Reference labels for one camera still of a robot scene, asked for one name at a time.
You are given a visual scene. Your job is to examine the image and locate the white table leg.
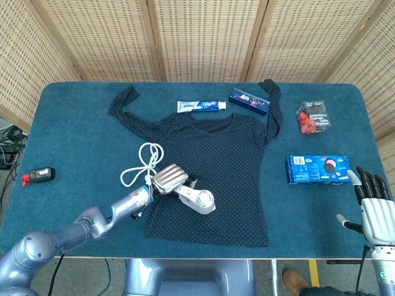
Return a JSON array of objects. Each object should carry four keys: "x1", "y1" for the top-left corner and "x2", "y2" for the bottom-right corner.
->
[{"x1": 270, "y1": 258, "x2": 278, "y2": 296}]

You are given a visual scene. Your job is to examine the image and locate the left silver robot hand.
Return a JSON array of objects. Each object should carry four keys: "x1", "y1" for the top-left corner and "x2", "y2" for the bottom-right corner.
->
[{"x1": 151, "y1": 163, "x2": 199, "y2": 197}]

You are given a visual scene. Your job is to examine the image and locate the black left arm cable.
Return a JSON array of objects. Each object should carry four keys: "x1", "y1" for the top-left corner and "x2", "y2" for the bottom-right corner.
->
[{"x1": 52, "y1": 252, "x2": 65, "y2": 296}]

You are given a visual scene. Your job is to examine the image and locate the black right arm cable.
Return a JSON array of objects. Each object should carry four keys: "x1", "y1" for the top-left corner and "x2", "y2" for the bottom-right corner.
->
[{"x1": 354, "y1": 245, "x2": 373, "y2": 296}]

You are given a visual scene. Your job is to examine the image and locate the black red snack box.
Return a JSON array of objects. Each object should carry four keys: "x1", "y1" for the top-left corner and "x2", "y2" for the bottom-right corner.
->
[{"x1": 295, "y1": 100, "x2": 333, "y2": 136}]

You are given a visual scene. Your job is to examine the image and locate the navy polka dot shirt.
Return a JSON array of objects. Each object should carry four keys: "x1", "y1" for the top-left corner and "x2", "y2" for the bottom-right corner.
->
[{"x1": 108, "y1": 78, "x2": 284, "y2": 249}]

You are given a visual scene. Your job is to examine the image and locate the blue felt table cover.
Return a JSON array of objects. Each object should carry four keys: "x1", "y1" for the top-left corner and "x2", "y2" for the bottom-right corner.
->
[{"x1": 0, "y1": 81, "x2": 395, "y2": 258}]

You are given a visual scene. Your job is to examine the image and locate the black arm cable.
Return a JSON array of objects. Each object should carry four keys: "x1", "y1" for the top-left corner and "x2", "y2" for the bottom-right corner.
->
[
  {"x1": 354, "y1": 245, "x2": 373, "y2": 296},
  {"x1": 52, "y1": 252, "x2": 65, "y2": 296}
]

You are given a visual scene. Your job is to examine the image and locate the dark blue toothpaste box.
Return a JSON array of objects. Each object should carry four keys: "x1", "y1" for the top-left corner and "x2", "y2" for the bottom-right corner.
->
[{"x1": 228, "y1": 87, "x2": 272, "y2": 117}]

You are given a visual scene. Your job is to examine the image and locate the woven wicker folding screen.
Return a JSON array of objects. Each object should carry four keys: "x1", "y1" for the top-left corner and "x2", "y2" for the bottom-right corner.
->
[{"x1": 0, "y1": 0, "x2": 395, "y2": 149}]

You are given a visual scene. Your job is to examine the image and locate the black bottle red cap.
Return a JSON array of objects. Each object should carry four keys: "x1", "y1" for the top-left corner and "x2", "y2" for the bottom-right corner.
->
[{"x1": 20, "y1": 166, "x2": 56, "y2": 187}]

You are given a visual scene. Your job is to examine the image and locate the white cable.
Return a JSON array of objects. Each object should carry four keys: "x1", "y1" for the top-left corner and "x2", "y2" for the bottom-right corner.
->
[{"x1": 119, "y1": 142, "x2": 165, "y2": 188}]

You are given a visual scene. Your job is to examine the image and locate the blue white toothpaste tube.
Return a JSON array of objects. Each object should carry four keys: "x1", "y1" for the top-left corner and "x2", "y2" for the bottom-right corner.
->
[{"x1": 176, "y1": 100, "x2": 228, "y2": 114}]

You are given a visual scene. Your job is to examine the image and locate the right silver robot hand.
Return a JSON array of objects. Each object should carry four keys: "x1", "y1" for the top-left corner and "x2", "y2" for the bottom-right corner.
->
[{"x1": 336, "y1": 166, "x2": 395, "y2": 246}]

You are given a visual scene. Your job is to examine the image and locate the blue cookie box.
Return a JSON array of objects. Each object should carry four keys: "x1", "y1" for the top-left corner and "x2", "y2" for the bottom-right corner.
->
[{"x1": 286, "y1": 154, "x2": 352, "y2": 186}]

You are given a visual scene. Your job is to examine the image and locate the brown shoe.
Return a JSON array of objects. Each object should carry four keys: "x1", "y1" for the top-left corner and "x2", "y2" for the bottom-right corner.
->
[{"x1": 282, "y1": 268, "x2": 309, "y2": 296}]

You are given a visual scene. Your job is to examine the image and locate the thin blue cable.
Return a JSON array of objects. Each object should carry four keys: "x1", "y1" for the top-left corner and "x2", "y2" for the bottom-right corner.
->
[{"x1": 104, "y1": 258, "x2": 112, "y2": 296}]

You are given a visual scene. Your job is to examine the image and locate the white handheld garment steamer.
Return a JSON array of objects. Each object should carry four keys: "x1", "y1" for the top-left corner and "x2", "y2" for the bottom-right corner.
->
[{"x1": 174, "y1": 180, "x2": 217, "y2": 216}]

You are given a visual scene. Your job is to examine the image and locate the black cables and adapters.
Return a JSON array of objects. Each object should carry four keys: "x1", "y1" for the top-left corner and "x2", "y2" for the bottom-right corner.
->
[{"x1": 0, "y1": 125, "x2": 28, "y2": 170}]

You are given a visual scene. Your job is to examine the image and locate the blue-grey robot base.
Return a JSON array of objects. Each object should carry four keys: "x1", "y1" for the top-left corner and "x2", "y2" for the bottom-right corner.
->
[{"x1": 123, "y1": 258, "x2": 257, "y2": 296}]

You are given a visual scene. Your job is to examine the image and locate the dark trouser leg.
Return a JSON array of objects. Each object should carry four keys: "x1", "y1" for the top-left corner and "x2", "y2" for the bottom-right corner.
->
[{"x1": 301, "y1": 285, "x2": 362, "y2": 296}]

